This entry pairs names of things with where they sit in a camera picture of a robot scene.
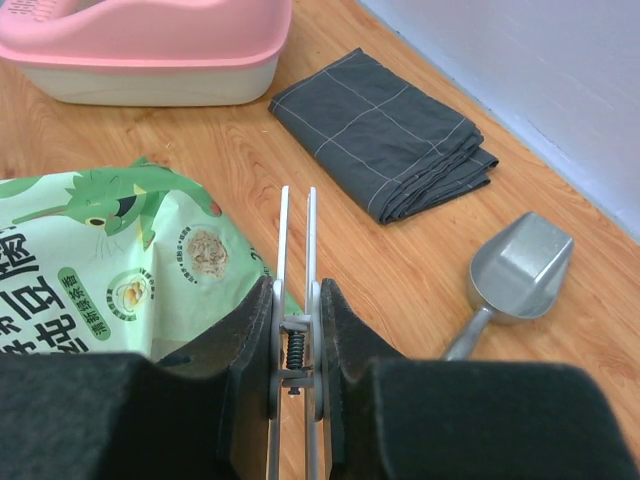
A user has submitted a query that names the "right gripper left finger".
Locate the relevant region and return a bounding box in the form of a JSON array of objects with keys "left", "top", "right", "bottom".
[{"left": 1, "top": 277, "right": 272, "bottom": 479}]

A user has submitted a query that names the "grey metal scoop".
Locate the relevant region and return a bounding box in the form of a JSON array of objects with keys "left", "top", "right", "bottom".
[{"left": 441, "top": 211, "right": 575, "bottom": 361}]

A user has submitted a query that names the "pink litter box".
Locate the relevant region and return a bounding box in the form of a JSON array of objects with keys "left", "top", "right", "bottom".
[{"left": 1, "top": 0, "right": 293, "bottom": 107}]

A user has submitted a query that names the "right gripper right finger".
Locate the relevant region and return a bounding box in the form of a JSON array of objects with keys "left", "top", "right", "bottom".
[{"left": 320, "top": 279, "right": 639, "bottom": 479}]

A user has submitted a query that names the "dark checked folded cloth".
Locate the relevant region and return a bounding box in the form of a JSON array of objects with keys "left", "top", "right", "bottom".
[{"left": 268, "top": 48, "right": 499, "bottom": 225}]

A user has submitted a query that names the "piano pattern bag clip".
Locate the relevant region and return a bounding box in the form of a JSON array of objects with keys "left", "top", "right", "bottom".
[{"left": 266, "top": 186, "right": 325, "bottom": 480}]

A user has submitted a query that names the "green litter bag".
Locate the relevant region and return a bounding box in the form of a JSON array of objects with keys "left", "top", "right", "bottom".
[{"left": 1, "top": 158, "right": 269, "bottom": 360}]

